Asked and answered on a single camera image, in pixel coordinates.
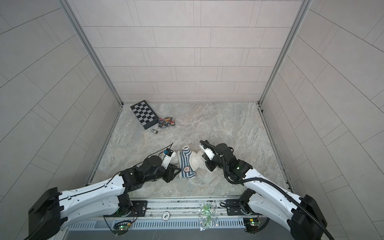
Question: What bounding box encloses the white fluffy teddy bear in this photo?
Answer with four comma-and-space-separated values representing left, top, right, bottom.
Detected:
171, 151, 207, 171

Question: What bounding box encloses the left green circuit board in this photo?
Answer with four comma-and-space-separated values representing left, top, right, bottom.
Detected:
113, 220, 132, 236

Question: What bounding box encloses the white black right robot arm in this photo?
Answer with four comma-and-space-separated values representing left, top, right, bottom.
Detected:
200, 141, 333, 240

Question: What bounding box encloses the black corrugated cable conduit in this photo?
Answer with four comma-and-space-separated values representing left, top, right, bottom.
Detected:
199, 140, 335, 240

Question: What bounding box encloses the right aluminium corner post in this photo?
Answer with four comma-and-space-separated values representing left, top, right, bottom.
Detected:
258, 0, 313, 106

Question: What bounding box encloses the aluminium front mounting rail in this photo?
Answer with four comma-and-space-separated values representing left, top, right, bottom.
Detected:
98, 195, 311, 223

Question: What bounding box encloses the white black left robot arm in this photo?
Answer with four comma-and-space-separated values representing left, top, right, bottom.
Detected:
27, 156, 181, 240

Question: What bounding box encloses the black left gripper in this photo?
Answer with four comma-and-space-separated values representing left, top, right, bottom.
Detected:
142, 163, 183, 183

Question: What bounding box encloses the aluminium corner post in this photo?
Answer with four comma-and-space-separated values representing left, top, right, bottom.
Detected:
58, 0, 124, 107
258, 0, 313, 106

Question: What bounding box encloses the right circuit board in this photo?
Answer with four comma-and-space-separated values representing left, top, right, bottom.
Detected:
243, 218, 261, 234

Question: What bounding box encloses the bag of colourful small parts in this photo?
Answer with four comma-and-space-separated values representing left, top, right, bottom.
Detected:
158, 117, 176, 128

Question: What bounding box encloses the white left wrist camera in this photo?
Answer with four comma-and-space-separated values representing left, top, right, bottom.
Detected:
162, 148, 176, 169

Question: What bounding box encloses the round silver rail knob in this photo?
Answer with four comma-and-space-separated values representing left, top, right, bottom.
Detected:
162, 211, 171, 221

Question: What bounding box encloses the blue white striped knit sweater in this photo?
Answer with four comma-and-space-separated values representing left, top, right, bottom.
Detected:
178, 146, 196, 179

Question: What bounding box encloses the left aluminium corner post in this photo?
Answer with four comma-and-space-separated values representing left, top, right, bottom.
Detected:
58, 0, 124, 107

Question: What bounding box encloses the clear bag of green parts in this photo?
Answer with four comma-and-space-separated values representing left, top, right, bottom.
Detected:
198, 203, 219, 231

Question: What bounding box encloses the black white chessboard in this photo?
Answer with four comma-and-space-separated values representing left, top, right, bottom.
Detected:
130, 100, 159, 130

